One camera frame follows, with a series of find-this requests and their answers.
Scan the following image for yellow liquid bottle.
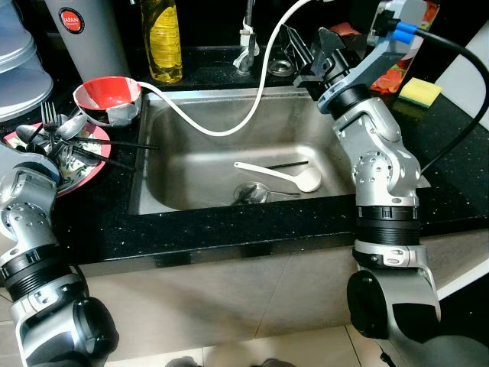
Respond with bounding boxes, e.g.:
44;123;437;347
140;0;185;85

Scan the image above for yellow green sponge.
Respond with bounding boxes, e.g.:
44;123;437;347
400;76;444;109

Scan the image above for metal faucet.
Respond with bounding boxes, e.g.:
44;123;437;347
233;0;261;76

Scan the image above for metal fork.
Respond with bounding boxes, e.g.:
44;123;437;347
40;101;60;135

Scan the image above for pink patterned plate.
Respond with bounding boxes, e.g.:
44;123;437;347
2;122;112;198

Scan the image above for white ceramic soup spoon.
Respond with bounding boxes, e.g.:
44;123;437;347
233;161;323;193

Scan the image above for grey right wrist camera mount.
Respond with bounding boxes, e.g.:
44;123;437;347
344;0;429;99

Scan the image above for round metal sink drain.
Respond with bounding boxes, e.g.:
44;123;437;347
233;182;270;206

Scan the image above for black cable with blue plug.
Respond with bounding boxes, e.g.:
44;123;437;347
386;19;489;175

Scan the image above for short black chopstick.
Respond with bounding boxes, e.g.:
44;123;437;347
267;160;311;171

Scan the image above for grey flask with red logo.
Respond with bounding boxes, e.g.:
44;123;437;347
42;0;132;81

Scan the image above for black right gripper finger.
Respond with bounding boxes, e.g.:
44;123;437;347
281;24;316;76
317;28;354;73

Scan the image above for white flexible hose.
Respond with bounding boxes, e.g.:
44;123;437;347
136;0;316;139

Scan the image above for long black chopstick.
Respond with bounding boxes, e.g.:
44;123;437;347
73;138;159;151

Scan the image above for red and white bowl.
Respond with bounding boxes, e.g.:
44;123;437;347
73;76;144;128

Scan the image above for pale blue stacked containers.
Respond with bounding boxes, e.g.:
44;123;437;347
0;0;54;104

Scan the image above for red sponge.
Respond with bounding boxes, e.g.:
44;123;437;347
332;21;364;37

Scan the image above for stainless steel sink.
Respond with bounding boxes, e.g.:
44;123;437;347
128;86;430;217

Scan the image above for clear plastic sponge holder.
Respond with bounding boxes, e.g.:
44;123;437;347
329;21;377;54

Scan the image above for metal spoon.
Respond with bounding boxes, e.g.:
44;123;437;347
15;124;48;148
233;182;303;206
55;113;89;145

